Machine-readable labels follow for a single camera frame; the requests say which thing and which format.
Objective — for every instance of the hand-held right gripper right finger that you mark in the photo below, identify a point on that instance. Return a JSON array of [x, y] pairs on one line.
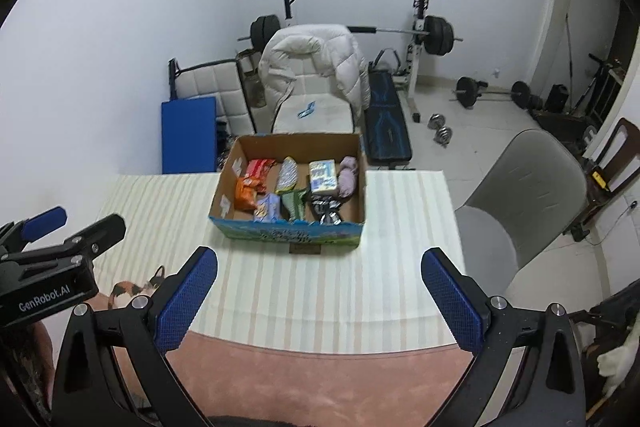
[[452, 302]]

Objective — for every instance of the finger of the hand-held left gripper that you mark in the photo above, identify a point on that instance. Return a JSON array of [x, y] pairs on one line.
[[97, 234], [45, 221]]

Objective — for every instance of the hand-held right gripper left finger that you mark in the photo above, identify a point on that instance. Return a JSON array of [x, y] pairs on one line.
[[187, 302]]

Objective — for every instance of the cardboard box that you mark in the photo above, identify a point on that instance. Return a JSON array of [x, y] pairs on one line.
[[280, 237]]

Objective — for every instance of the orange snack packet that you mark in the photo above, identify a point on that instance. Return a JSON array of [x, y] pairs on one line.
[[245, 194]]

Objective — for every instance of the blue cat-print tissue packet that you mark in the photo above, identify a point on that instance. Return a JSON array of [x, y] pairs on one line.
[[270, 207]]

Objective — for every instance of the green packet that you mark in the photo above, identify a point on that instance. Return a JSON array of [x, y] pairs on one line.
[[292, 204]]

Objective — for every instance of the red snack packet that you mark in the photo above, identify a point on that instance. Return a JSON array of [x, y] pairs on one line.
[[257, 169]]

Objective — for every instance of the black packet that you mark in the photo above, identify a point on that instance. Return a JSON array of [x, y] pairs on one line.
[[325, 207]]

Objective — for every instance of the silver mesh pouch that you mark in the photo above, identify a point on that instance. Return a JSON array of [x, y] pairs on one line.
[[287, 174]]

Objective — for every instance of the mauve cloth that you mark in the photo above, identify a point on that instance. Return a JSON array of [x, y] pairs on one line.
[[348, 177]]

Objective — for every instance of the blue folded mat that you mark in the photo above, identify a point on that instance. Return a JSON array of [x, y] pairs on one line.
[[187, 134]]

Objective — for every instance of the grey fabric chair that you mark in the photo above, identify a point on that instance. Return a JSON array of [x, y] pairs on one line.
[[530, 187]]

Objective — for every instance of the chrome dumbbell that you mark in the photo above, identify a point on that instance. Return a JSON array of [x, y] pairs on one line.
[[436, 121], [443, 136]]

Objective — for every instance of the white fuzzy object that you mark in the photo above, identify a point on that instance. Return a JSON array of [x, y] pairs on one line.
[[617, 357]]

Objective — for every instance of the person's dark fleece clothing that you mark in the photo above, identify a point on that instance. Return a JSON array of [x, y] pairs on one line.
[[320, 422]]

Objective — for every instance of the black weight bench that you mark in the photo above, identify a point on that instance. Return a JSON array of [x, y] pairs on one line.
[[385, 127]]

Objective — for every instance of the yellow tool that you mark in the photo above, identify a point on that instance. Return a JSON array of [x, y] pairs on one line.
[[599, 180]]

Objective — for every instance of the white quilted chair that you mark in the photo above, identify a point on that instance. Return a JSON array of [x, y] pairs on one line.
[[215, 82]]

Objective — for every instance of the short barbell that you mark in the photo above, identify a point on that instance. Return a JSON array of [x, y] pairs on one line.
[[467, 92]]

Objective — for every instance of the camouflage bag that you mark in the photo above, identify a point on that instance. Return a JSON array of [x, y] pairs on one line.
[[251, 79]]

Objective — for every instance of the dark wooden chair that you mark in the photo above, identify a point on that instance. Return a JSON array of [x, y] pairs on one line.
[[622, 157]]

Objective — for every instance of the beige upholstered chair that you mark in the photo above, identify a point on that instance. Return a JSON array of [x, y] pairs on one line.
[[327, 114]]

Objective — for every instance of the small blue packet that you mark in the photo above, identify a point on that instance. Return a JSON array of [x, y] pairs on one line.
[[306, 110]]

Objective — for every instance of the black speaker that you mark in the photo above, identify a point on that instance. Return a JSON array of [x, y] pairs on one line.
[[556, 98]]

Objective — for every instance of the white squat rack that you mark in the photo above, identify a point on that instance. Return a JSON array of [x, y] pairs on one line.
[[414, 74]]

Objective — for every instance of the black metal stand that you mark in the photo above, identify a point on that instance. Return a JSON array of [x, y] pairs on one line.
[[597, 87]]

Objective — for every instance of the barbell with black plates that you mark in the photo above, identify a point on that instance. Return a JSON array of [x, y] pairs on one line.
[[437, 34]]

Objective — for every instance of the long thin pole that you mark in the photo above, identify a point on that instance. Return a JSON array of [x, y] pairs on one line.
[[569, 57]]

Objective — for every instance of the white puffer jacket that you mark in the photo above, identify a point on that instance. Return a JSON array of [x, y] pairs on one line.
[[320, 52]]

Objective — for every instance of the black metal frame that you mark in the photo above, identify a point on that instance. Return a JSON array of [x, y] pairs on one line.
[[612, 304]]

